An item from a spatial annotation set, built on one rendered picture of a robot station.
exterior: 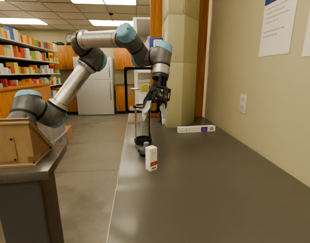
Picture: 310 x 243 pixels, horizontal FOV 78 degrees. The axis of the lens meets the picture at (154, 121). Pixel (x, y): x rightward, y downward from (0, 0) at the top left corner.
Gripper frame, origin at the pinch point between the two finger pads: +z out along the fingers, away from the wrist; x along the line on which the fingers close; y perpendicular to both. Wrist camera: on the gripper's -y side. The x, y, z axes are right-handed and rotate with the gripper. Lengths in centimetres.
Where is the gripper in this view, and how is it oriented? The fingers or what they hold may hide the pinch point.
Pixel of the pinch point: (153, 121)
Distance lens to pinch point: 84.6
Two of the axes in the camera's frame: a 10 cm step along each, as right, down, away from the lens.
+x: 9.1, 1.7, 3.7
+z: -1.3, 9.8, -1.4
